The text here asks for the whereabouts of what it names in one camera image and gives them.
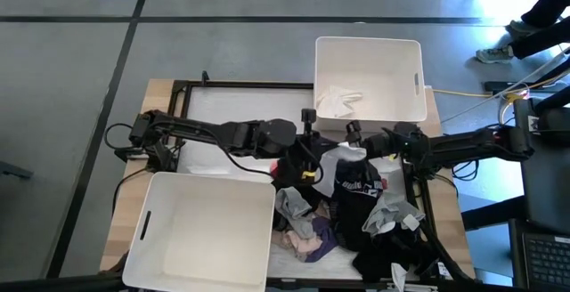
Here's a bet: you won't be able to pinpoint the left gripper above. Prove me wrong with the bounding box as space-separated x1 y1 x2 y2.
278 108 330 186

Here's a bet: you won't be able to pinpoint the white t-shirt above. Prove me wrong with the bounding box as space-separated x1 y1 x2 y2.
311 142 369 199

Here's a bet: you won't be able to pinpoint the light grey garment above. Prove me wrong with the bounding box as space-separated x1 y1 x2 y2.
274 186 315 239
361 191 427 239

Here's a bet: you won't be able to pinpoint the white cloth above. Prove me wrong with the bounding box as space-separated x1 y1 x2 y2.
316 85 364 119

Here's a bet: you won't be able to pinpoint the black Puma waistband shorts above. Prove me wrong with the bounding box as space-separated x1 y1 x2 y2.
331 158 385 253

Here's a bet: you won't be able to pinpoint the pink garment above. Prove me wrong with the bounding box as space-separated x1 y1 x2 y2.
270 228 322 260

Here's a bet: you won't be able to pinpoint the white sock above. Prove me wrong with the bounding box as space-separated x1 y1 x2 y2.
390 262 409 292

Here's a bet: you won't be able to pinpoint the white table mat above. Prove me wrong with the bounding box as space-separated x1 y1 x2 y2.
177 85 422 280

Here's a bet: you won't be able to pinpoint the white woven-texture plastic basket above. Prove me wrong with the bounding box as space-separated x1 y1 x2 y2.
121 171 277 292
313 36 428 134

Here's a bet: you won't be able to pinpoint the person's shoe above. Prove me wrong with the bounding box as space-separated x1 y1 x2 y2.
505 19 542 35
475 45 516 65

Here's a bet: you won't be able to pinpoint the black desk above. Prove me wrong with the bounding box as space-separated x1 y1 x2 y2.
460 98 570 235

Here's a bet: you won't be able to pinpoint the black laptop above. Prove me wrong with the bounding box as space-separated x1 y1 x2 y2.
509 218 570 291

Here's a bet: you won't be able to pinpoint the person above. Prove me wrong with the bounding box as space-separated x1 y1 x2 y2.
509 0 570 61

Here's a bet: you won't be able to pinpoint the black floor stand foot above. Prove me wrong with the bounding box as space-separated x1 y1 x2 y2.
0 160 35 181

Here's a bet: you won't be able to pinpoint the black metal table frame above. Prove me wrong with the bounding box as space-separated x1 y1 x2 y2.
160 69 476 284

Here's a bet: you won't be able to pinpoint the yellow floor cable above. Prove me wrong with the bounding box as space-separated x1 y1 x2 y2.
430 72 570 101

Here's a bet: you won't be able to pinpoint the black cable bundle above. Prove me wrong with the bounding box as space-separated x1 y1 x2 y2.
450 158 481 183

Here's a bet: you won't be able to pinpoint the white floor cable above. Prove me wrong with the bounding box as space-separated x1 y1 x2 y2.
439 45 570 124

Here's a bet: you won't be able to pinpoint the black rig frame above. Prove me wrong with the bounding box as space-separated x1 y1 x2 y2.
0 273 570 292

